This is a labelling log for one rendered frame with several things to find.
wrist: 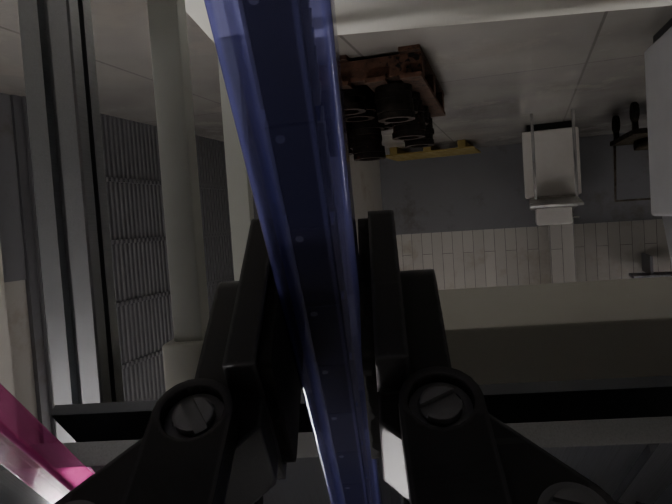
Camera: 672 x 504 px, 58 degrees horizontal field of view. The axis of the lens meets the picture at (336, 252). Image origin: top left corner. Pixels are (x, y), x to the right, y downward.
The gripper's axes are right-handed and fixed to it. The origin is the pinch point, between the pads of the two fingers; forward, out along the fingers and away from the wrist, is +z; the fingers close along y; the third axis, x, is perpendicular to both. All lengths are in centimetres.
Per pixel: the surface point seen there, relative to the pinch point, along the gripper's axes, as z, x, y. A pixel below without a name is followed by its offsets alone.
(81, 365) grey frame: 22.6, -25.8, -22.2
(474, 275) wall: 614, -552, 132
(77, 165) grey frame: 31.6, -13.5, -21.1
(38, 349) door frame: 238, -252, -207
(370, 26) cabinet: 78, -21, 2
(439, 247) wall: 647, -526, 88
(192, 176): 43, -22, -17
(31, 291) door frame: 258, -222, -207
